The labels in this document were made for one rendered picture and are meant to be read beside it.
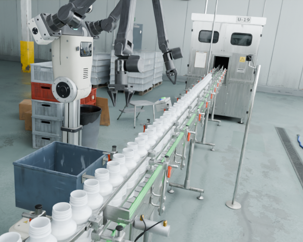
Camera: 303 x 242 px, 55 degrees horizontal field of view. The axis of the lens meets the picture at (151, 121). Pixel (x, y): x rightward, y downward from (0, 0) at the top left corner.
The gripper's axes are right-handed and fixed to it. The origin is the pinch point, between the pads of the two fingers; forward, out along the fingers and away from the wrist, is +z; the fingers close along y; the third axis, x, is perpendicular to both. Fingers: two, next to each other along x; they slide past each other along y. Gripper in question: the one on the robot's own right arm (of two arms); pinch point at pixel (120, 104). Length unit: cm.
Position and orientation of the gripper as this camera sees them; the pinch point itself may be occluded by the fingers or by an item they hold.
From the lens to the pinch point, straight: 130.6
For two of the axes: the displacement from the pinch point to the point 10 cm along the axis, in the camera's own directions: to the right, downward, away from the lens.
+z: -0.2, 9.9, 1.3
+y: 9.4, 0.6, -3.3
